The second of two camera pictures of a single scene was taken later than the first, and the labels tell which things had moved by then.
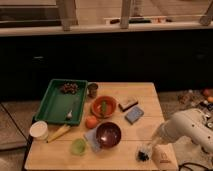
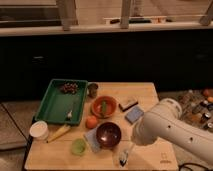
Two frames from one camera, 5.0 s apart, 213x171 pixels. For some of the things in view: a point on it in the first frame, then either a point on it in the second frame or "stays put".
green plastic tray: [55, 104] stays put
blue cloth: [91, 136] stays put
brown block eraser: [127, 104] stays put
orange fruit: [91, 122] stays put
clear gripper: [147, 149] -> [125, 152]
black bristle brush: [141, 156] -> [123, 156]
